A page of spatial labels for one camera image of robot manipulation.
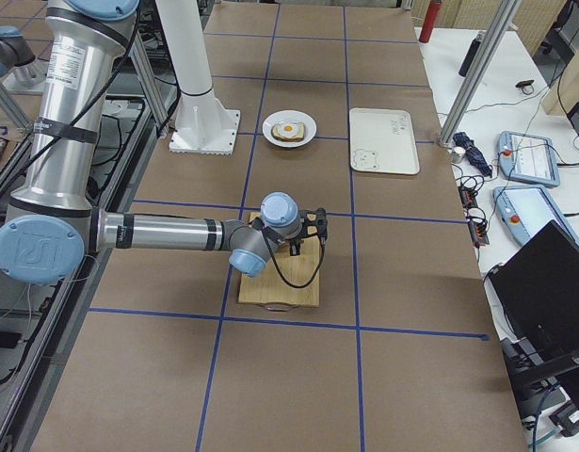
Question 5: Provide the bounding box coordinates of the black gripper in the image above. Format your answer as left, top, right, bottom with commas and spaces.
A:
286, 233, 309, 256

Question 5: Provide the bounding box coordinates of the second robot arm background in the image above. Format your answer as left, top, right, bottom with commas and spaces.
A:
0, 25, 48, 95

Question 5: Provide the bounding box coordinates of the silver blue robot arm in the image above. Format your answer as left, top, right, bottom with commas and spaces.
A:
0, 1, 308, 284

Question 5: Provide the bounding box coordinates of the bread slice under egg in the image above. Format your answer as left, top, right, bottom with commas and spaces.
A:
271, 121, 306, 142

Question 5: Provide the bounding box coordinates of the white round plate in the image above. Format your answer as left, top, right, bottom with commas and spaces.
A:
262, 110, 317, 148

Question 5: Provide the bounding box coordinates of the wooden cutting board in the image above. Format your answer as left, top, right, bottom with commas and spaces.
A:
238, 237, 320, 309

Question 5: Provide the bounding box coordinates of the fried egg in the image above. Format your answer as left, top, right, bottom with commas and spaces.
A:
277, 123, 299, 135

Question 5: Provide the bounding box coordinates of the cream bear serving tray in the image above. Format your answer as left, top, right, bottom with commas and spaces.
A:
349, 107, 420, 176

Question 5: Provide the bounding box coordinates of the small silver cup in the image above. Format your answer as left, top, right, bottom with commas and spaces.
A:
450, 146, 466, 164

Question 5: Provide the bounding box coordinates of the folded blue umbrella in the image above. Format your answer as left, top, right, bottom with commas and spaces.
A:
453, 132, 492, 177

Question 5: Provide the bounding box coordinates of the near teach pendant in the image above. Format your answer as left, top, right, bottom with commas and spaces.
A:
492, 185, 579, 246

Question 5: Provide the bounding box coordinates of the teach pendant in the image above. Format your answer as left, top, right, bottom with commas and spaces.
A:
492, 185, 579, 246
497, 131, 560, 187

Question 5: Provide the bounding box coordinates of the far teach pendant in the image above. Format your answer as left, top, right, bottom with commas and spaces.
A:
497, 131, 560, 187

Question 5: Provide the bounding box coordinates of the black laptop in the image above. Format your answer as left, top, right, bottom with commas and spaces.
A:
490, 220, 579, 376

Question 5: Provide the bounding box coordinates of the black bottle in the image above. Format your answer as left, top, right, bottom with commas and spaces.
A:
458, 30, 485, 77

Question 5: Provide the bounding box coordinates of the red bottle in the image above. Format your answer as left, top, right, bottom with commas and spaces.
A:
419, 0, 442, 43

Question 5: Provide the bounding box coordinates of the black monitor stand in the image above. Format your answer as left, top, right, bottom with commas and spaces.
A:
501, 338, 579, 419

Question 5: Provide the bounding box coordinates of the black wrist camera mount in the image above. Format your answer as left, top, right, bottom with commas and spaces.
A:
299, 207, 328, 245

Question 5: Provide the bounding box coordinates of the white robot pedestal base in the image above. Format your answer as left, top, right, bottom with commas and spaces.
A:
156, 1, 241, 155

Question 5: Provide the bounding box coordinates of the aluminium frame post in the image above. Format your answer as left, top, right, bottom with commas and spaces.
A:
438, 0, 522, 148

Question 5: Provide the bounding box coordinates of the aluminium side frame rail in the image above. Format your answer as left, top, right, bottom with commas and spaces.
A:
0, 39, 174, 451

